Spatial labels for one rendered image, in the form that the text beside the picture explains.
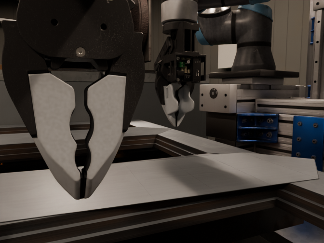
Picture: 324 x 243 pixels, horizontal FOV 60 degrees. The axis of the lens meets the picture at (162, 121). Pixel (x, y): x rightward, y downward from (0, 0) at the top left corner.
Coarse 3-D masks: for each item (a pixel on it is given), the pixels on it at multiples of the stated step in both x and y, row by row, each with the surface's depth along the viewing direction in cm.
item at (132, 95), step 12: (132, 48) 20; (120, 60) 19; (132, 60) 20; (108, 72) 20; (120, 72) 20; (132, 72) 20; (144, 72) 20; (132, 84) 20; (132, 96) 20; (132, 108) 20
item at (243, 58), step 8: (240, 48) 98; (248, 48) 95; (256, 48) 94; (264, 48) 95; (240, 56) 97; (248, 56) 95; (256, 56) 95; (264, 56) 94; (272, 56) 97; (240, 64) 96; (248, 64) 94; (256, 64) 93; (264, 64) 93; (272, 64) 95
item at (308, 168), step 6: (258, 156) 53; (264, 156) 53; (270, 156) 53; (276, 156) 53; (282, 156) 53; (276, 162) 48; (282, 162) 48; (288, 162) 48; (294, 162) 48; (300, 162) 48; (306, 162) 48; (294, 168) 45; (300, 168) 45; (306, 168) 45; (312, 168) 45; (306, 174) 42; (312, 174) 42
